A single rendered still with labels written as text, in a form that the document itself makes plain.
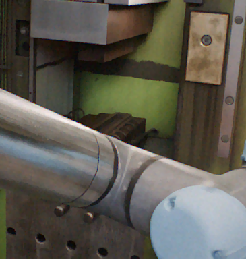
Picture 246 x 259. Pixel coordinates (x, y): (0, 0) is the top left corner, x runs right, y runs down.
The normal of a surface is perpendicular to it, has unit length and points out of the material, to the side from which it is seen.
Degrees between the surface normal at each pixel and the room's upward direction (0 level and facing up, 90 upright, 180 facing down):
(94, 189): 112
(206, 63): 90
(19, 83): 90
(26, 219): 90
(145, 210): 83
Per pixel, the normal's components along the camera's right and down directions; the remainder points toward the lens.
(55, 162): 0.69, 0.30
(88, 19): -0.32, 0.24
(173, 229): -0.69, 0.15
